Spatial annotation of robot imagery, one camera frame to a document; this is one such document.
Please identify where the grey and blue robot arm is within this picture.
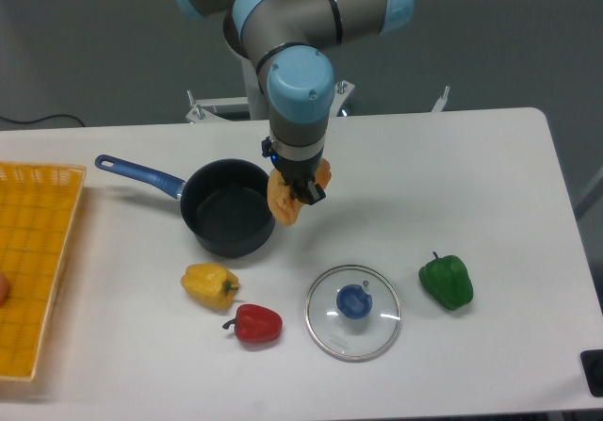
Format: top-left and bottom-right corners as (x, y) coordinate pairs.
(176, 0), (415, 204)

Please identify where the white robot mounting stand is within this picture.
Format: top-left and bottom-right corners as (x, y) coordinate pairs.
(185, 57), (452, 123)

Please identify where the black cable on floor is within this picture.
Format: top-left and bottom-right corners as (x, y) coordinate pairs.
(0, 113), (87, 128)

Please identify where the orange item in basket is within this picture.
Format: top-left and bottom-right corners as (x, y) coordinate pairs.
(0, 272), (10, 305)

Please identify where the yellow woven basket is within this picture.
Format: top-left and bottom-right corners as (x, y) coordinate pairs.
(1, 162), (87, 381)

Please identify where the green bell pepper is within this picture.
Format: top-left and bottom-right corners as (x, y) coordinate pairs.
(418, 251), (474, 311)

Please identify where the glass lid with blue knob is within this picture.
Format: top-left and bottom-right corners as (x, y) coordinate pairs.
(304, 265), (403, 362)

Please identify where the dark pan with blue handle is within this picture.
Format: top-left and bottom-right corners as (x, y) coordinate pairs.
(95, 154), (275, 258)

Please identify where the black device at table edge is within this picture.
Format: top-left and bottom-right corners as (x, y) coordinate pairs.
(580, 349), (603, 397)

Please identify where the red bell pepper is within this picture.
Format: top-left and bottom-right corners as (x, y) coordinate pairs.
(222, 303), (283, 345)

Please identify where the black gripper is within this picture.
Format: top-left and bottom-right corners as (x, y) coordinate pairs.
(261, 136), (326, 203)

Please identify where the yellow bell pepper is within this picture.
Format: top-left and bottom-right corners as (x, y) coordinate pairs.
(181, 264), (239, 311)

